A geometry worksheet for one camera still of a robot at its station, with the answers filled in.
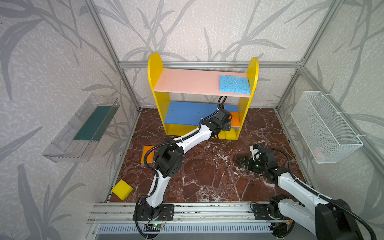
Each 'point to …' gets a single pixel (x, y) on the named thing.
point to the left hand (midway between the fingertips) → (226, 117)
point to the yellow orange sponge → (235, 120)
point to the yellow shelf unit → (185, 97)
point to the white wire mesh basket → (327, 136)
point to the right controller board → (279, 229)
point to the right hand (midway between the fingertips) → (240, 157)
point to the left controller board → (155, 227)
